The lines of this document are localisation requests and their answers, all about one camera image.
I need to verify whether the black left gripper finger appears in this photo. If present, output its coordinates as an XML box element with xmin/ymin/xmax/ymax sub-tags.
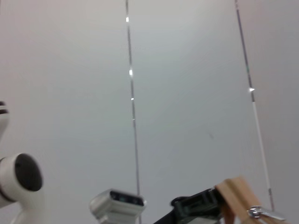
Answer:
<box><xmin>154</xmin><ymin>189</ymin><xmax>224</xmax><ymax>224</ymax></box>

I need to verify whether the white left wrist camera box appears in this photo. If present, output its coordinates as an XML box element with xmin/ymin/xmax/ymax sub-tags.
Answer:
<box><xmin>90</xmin><ymin>188</ymin><xmax>147</xmax><ymax>224</ymax></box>

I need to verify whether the silver metal zipper pull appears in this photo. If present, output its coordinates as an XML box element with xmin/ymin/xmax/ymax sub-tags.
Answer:
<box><xmin>248</xmin><ymin>205</ymin><xmax>287</xmax><ymax>221</ymax></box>

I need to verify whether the khaki canvas food bag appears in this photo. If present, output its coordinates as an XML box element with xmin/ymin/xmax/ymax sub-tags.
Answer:
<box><xmin>214</xmin><ymin>176</ymin><xmax>266</xmax><ymax>224</ymax></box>

